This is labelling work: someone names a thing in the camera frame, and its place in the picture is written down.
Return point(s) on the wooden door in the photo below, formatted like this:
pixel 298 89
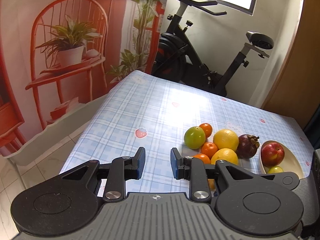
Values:
pixel 300 67

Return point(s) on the small green fruit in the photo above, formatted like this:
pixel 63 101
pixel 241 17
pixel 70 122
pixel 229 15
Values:
pixel 275 169

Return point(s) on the lemon-yellow citrus fruit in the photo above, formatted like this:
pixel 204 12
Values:
pixel 226 140

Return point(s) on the yellow-orange citrus fruit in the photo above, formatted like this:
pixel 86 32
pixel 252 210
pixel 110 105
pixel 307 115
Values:
pixel 225 156

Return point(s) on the red apple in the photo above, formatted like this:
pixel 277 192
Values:
pixel 272 153

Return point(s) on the large green fruit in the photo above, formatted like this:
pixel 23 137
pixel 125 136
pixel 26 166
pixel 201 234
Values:
pixel 195 137

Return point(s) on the small mandarin orange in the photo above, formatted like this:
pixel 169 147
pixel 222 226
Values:
pixel 206 129
pixel 202 158
pixel 209 148

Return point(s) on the printed red chair backdrop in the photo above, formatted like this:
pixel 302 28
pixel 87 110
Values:
pixel 75 17

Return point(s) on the cream oval bowl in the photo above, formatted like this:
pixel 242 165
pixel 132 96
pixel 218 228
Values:
pixel 292 162

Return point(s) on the dark purple mangosteen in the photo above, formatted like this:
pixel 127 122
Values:
pixel 247 146

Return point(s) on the black exercise bike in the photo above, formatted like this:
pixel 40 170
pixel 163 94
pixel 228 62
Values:
pixel 175 47

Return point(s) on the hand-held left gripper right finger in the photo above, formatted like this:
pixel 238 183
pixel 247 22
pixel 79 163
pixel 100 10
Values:
pixel 174 163

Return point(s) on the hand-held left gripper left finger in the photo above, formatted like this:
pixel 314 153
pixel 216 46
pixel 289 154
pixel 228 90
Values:
pixel 141 163

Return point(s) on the blue plaid tablecloth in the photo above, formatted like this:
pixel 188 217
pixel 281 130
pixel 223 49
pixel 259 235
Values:
pixel 150 110

